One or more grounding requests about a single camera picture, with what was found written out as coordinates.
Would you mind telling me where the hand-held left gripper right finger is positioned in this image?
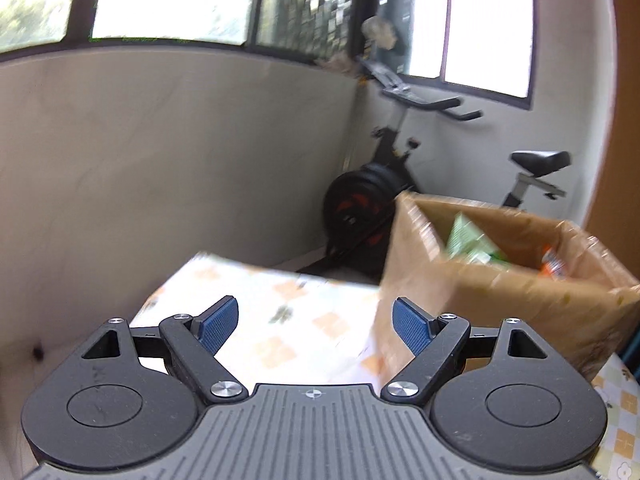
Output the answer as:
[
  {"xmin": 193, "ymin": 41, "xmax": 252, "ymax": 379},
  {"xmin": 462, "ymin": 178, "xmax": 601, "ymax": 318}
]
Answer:
[{"xmin": 380, "ymin": 296, "xmax": 550, "ymax": 405}]

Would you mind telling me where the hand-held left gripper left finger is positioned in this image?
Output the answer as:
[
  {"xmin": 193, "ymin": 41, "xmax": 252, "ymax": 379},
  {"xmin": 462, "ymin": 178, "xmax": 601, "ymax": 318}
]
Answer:
[{"xmin": 81, "ymin": 294, "xmax": 249, "ymax": 405}]

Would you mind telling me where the taped cardboard box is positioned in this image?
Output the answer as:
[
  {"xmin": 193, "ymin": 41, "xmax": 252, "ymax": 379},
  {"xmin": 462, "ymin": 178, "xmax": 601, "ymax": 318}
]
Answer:
[{"xmin": 372, "ymin": 191, "xmax": 640, "ymax": 387}]

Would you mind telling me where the green snack packet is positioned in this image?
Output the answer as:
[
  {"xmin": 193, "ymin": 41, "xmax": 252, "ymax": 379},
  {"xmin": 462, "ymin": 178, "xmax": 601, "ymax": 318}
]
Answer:
[{"xmin": 444, "ymin": 212, "xmax": 512, "ymax": 267}]

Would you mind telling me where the orange snack packet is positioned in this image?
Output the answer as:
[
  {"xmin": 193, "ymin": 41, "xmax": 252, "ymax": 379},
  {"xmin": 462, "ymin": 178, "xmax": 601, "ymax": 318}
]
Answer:
[{"xmin": 541, "ymin": 246, "xmax": 570, "ymax": 282}]

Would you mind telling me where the floral checked tablecloth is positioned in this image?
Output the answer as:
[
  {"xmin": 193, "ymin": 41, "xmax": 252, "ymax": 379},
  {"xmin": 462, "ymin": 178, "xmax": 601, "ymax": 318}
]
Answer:
[{"xmin": 127, "ymin": 252, "xmax": 640, "ymax": 480}]

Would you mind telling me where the black exercise bike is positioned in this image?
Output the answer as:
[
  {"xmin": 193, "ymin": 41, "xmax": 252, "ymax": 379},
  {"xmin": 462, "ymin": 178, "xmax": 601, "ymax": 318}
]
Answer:
[{"xmin": 320, "ymin": 55, "xmax": 573, "ymax": 283}]

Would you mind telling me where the crumpled cloth on sill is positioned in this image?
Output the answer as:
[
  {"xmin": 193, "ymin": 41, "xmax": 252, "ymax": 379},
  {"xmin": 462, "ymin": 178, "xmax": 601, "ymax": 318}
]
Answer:
[{"xmin": 314, "ymin": 51, "xmax": 362, "ymax": 79}]

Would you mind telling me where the mop with pale head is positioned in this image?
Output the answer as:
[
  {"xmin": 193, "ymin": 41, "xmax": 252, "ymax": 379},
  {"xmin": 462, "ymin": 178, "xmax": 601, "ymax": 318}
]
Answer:
[{"xmin": 361, "ymin": 15, "xmax": 399, "ymax": 51}]

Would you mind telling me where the perforated metal screen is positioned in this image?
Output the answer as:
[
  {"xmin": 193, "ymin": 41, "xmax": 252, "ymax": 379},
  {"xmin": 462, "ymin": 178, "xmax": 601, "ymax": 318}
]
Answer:
[{"xmin": 254, "ymin": 0, "xmax": 362, "ymax": 63}]

